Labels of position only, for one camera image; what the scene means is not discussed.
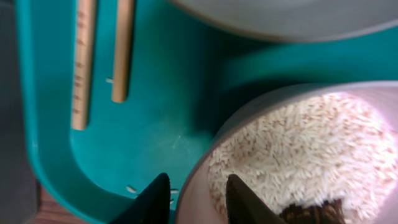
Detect left wooden chopstick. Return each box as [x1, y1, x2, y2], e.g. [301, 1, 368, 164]
[72, 0, 97, 130]

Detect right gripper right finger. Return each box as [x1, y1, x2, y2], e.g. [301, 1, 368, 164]
[226, 174, 285, 224]

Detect white rice pile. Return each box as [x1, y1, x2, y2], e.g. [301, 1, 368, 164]
[208, 93, 397, 223]

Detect right wooden chopstick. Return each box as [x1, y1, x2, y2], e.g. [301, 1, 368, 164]
[112, 0, 135, 103]

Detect grey round bowl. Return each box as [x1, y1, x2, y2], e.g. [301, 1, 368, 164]
[171, 0, 397, 42]

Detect teal plastic serving tray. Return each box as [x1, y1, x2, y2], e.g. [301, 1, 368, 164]
[16, 1, 397, 223]

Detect small pink bowl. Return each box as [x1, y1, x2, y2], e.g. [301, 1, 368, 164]
[174, 80, 397, 224]

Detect brown food scrap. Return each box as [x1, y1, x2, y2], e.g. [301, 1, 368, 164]
[279, 200, 346, 224]

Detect wooden chopstick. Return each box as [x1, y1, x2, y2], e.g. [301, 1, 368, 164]
[72, 0, 97, 130]
[112, 0, 135, 103]

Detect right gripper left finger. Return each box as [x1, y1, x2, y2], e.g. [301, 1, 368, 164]
[110, 173, 170, 224]

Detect grey plastic dish rack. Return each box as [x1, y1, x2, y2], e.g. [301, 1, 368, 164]
[1, 1, 38, 223]

